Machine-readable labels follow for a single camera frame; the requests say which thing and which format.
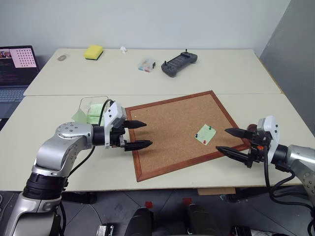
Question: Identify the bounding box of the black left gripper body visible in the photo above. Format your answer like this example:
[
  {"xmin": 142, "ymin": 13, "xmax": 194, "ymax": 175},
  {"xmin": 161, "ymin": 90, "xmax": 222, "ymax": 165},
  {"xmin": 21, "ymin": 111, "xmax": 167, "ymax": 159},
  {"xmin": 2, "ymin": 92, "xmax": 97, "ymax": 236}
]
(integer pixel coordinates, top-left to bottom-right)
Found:
[{"xmin": 109, "ymin": 126, "xmax": 126, "ymax": 149}]

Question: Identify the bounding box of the small clear pin box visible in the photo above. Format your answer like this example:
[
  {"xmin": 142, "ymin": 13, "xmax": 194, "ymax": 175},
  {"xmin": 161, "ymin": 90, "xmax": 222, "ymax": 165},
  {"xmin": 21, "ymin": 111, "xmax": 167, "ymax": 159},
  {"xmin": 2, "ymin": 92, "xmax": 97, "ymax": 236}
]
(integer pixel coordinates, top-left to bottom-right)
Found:
[{"xmin": 137, "ymin": 57, "xmax": 157, "ymax": 73}]

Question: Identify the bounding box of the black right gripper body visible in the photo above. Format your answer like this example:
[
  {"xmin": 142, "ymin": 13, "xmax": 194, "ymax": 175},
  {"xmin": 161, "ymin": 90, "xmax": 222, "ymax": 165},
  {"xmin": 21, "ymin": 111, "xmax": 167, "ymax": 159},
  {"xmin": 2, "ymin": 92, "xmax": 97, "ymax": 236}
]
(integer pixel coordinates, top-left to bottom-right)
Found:
[{"xmin": 249, "ymin": 131, "xmax": 269, "ymax": 163}]

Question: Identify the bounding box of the open laptop computer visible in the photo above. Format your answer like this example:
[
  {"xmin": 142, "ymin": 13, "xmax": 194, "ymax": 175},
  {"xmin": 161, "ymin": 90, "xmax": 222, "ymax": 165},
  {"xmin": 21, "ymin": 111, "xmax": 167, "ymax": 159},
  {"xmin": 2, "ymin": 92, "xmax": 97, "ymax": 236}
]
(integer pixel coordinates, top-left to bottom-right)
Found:
[{"xmin": 0, "ymin": 45, "xmax": 40, "ymax": 119}]

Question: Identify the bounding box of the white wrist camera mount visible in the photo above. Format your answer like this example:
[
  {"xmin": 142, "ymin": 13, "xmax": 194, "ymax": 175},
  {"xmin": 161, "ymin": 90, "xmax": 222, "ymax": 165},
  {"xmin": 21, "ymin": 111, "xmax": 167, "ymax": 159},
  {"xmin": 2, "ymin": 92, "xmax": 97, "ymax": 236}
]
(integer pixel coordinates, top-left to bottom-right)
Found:
[
  {"xmin": 103, "ymin": 102, "xmax": 127, "ymax": 149},
  {"xmin": 257, "ymin": 115, "xmax": 280, "ymax": 164}
]

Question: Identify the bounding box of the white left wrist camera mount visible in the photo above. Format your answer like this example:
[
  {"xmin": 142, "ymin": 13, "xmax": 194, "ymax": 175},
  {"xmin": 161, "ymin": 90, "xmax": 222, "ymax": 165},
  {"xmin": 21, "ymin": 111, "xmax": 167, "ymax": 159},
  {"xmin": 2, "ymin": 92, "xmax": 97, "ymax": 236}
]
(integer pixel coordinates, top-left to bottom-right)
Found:
[{"xmin": 103, "ymin": 102, "xmax": 127, "ymax": 149}]

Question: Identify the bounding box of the dark grey remote controller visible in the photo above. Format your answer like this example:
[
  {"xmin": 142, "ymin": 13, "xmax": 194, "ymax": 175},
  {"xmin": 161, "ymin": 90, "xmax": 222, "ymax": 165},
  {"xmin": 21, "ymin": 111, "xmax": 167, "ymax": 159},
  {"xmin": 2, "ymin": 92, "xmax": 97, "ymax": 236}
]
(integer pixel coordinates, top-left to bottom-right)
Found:
[{"xmin": 160, "ymin": 49, "xmax": 198, "ymax": 78}]

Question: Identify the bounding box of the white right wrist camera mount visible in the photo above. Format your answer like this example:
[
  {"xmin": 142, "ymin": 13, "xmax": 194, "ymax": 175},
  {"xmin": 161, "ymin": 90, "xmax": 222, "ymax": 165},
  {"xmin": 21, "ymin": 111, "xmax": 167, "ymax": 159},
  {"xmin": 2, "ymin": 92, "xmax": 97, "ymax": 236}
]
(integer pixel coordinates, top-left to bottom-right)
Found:
[{"xmin": 257, "ymin": 115, "xmax": 280, "ymax": 164}]

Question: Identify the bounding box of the wood-framed cork board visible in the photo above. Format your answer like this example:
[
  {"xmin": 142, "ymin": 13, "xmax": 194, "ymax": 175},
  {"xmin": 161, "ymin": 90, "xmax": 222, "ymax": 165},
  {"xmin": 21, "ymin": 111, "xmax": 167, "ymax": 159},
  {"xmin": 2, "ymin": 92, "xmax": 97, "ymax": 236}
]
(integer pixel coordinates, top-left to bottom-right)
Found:
[{"xmin": 125, "ymin": 90, "xmax": 254, "ymax": 183}]

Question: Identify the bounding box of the clear plastic container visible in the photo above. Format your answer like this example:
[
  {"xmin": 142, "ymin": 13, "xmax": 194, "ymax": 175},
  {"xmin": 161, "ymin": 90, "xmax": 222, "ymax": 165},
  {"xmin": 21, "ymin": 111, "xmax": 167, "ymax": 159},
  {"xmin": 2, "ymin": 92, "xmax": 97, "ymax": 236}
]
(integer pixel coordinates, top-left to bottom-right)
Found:
[{"xmin": 79, "ymin": 95, "xmax": 110, "ymax": 125}]

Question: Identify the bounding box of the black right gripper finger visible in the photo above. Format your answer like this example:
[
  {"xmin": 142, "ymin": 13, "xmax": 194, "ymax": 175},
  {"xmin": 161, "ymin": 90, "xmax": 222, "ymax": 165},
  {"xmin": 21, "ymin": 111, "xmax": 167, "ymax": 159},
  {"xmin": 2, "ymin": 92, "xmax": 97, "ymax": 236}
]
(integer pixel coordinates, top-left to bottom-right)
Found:
[
  {"xmin": 215, "ymin": 146, "xmax": 252, "ymax": 168},
  {"xmin": 224, "ymin": 127, "xmax": 254, "ymax": 141}
]

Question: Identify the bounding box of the small black box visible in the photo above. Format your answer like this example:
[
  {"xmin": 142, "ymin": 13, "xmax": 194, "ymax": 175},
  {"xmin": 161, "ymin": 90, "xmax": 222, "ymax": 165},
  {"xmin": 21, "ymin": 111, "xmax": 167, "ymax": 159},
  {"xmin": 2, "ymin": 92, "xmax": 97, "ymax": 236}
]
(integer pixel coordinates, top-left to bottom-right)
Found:
[{"xmin": 98, "ymin": 223, "xmax": 115, "ymax": 236}]

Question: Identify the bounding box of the light green paper note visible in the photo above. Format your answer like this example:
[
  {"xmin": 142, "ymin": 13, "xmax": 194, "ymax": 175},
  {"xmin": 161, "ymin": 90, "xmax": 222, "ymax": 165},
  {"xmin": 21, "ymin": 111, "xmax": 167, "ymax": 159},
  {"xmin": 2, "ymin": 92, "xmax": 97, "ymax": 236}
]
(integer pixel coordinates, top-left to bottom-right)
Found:
[{"xmin": 194, "ymin": 124, "xmax": 218, "ymax": 147}]

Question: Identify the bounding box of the dark rounded shape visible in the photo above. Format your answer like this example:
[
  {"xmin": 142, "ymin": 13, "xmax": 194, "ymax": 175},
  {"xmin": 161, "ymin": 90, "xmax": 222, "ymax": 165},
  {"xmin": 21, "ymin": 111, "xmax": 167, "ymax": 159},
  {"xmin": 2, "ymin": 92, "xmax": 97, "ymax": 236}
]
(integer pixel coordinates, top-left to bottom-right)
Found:
[
  {"xmin": 188, "ymin": 203, "xmax": 221, "ymax": 236},
  {"xmin": 127, "ymin": 207, "xmax": 155, "ymax": 236}
]

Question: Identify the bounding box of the yellow green sponge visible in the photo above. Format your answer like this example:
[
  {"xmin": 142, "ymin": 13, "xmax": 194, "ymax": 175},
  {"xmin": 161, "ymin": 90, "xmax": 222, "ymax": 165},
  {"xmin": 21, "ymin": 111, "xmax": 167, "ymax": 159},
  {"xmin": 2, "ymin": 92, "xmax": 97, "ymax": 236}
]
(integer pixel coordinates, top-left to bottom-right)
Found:
[{"xmin": 84, "ymin": 44, "xmax": 104, "ymax": 61}]

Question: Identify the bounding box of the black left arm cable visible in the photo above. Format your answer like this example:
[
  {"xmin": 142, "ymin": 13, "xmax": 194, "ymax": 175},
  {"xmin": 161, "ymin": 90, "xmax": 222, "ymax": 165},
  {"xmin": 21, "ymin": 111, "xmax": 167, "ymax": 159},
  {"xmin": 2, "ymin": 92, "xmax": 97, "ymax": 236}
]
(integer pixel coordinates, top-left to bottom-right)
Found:
[{"xmin": 59, "ymin": 99, "xmax": 116, "ymax": 236}]

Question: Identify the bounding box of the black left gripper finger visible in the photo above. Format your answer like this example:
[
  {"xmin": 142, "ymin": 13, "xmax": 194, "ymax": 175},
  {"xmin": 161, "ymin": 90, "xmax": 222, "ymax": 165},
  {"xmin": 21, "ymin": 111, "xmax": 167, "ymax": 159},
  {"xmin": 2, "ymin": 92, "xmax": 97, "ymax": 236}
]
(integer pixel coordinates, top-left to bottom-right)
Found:
[
  {"xmin": 124, "ymin": 139, "xmax": 154, "ymax": 152},
  {"xmin": 122, "ymin": 119, "xmax": 148, "ymax": 130}
]

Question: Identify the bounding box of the brown cardboard piece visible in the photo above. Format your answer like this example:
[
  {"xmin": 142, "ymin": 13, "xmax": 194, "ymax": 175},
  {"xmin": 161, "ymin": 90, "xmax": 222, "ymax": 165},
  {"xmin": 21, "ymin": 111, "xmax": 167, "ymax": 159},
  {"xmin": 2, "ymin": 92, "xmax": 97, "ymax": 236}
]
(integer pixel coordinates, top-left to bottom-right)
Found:
[{"xmin": 197, "ymin": 187, "xmax": 237, "ymax": 196}]

